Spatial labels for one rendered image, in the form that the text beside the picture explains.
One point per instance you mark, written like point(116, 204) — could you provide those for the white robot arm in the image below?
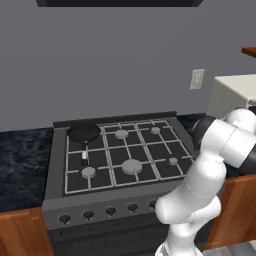
point(200, 186)

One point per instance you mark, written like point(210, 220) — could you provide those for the black frying pan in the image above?
point(83, 132)

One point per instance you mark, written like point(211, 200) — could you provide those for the grey gas stove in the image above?
point(116, 166)

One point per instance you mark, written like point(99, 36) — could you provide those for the black stove knob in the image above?
point(88, 215)
point(152, 204)
point(133, 207)
point(64, 219)
point(111, 211)

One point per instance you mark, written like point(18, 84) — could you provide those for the cream microwave oven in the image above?
point(233, 93)

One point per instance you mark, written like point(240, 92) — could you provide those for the black oven door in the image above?
point(110, 238)

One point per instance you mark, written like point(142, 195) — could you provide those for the dark range hood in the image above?
point(119, 3)

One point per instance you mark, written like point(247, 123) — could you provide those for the brown wooden cabinet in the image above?
point(238, 213)
point(23, 233)

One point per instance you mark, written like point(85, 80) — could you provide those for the brown wooden shelf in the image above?
point(250, 51)

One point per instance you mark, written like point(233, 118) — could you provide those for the white wall outlet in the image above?
point(197, 79)

